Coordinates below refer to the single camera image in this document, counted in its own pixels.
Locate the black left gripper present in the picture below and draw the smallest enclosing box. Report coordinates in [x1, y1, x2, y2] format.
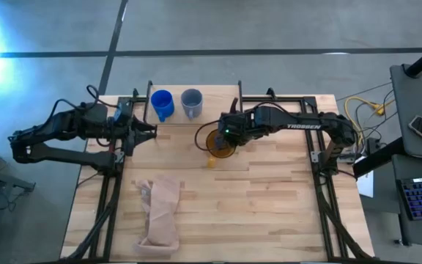
[121, 106, 158, 157]

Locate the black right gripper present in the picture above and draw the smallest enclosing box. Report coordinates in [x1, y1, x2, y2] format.
[214, 97, 258, 150]

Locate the yellow mug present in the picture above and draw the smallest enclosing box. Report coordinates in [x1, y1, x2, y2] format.
[206, 128, 238, 169]

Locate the blue plastic cup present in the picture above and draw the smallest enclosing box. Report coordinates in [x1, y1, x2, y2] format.
[150, 89, 176, 122]

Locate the grey mug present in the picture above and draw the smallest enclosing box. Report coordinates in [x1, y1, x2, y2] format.
[180, 88, 204, 120]

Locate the wooden shelf with black legs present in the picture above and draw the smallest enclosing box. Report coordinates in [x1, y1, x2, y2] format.
[143, 80, 244, 128]

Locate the beige cloth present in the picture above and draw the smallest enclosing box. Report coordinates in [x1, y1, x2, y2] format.
[133, 175, 182, 254]

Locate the grey metal stand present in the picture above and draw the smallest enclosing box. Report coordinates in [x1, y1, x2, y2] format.
[0, 164, 36, 194]

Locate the white paper sheet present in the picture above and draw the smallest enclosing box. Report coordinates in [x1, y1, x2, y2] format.
[356, 170, 375, 198]

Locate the grey side table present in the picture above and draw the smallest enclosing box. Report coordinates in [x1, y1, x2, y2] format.
[389, 64, 422, 162]

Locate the dark lower desk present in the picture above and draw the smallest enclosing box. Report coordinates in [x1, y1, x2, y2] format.
[392, 153, 422, 247]

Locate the black aluminium table frame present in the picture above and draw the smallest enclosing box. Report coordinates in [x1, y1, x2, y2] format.
[64, 87, 373, 263]

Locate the yellow cable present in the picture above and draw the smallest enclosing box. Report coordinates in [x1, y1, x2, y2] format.
[344, 95, 395, 146]

